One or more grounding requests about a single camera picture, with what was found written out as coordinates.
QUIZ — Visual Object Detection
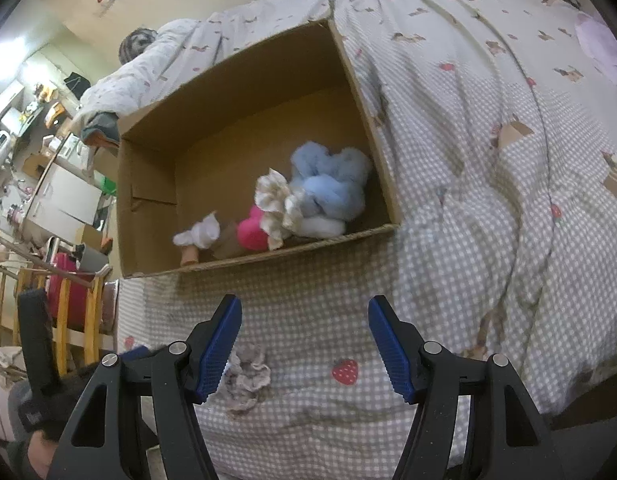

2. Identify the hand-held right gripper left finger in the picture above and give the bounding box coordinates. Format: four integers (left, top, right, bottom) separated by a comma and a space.
47, 295, 242, 480

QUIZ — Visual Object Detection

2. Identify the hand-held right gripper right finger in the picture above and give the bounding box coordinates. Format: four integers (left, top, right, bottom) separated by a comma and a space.
367, 295, 561, 480

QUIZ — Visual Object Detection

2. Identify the grey frilled scrunchie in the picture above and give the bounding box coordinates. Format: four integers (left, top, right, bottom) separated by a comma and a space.
222, 342, 272, 413

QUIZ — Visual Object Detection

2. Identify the white satin cloth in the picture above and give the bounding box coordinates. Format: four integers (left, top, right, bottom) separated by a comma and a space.
172, 211, 220, 250

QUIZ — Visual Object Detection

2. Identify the pink rubber duck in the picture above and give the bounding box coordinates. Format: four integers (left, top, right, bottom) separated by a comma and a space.
237, 205, 272, 252

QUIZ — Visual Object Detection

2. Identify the white fluffy cloth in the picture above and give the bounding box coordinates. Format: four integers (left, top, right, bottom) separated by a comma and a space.
293, 212, 346, 238

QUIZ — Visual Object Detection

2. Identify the beige frilled cloth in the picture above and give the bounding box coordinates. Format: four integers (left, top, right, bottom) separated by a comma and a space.
255, 169, 309, 251

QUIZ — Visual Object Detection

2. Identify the light blue fluffy cloth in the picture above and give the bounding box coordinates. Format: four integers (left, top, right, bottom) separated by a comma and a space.
288, 142, 373, 221

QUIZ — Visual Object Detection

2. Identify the brown cardboard box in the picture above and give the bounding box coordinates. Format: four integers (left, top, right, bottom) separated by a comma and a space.
116, 19, 405, 279

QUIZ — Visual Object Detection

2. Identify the yellow wooden rack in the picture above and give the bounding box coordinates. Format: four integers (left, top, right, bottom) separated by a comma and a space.
0, 260, 106, 361

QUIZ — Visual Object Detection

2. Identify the red suitcase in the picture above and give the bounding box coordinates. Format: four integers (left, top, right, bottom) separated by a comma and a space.
47, 252, 106, 328

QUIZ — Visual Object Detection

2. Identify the grey bin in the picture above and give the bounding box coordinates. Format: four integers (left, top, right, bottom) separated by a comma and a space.
73, 245, 113, 273

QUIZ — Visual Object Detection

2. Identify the white floor cabinet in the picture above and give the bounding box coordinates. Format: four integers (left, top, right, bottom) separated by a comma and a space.
26, 157, 104, 231

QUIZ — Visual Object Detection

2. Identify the brown carton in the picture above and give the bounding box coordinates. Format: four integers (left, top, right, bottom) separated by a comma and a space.
93, 145, 120, 181

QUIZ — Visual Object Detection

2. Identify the checked printed blanket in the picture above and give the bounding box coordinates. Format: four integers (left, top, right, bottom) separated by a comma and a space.
71, 0, 617, 471

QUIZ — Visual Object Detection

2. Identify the black hanging garment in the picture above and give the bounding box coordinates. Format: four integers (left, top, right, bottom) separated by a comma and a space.
63, 72, 89, 98

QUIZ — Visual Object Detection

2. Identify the striped grey plush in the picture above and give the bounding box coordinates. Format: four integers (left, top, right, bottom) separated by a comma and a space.
119, 29, 159, 65

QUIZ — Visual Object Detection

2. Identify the pink crumpled cloth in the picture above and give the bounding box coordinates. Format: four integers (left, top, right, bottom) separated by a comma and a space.
574, 12, 617, 86

